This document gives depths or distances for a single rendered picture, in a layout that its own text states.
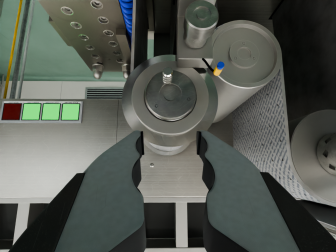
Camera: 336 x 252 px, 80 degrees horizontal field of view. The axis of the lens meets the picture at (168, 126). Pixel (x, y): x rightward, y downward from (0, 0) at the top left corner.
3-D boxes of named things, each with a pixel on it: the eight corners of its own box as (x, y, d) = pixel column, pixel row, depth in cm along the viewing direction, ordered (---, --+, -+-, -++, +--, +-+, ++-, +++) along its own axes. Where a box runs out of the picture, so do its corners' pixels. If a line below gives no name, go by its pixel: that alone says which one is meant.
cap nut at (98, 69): (102, 63, 64) (101, 76, 64) (105, 68, 68) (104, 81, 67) (90, 63, 64) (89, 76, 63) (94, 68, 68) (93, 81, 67)
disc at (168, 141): (236, 88, 31) (182, 167, 29) (235, 89, 32) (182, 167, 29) (159, 37, 33) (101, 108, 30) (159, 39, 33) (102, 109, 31)
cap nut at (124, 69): (132, 63, 65) (131, 76, 64) (133, 69, 68) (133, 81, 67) (120, 63, 65) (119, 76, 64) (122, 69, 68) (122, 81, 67)
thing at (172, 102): (150, 124, 28) (139, 74, 29) (151, 126, 30) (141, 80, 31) (202, 112, 28) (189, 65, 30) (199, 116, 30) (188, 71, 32)
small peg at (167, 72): (170, 78, 26) (160, 73, 26) (169, 86, 29) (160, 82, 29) (174, 69, 27) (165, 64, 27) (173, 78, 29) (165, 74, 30)
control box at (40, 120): (82, 101, 64) (80, 122, 62) (83, 101, 64) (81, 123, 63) (1, 100, 63) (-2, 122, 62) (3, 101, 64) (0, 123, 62)
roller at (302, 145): (373, 109, 32) (393, 203, 29) (282, 134, 56) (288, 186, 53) (285, 109, 31) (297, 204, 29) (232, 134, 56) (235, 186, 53)
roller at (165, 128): (223, 87, 30) (180, 150, 28) (196, 123, 56) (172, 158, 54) (161, 47, 31) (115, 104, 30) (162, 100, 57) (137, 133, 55)
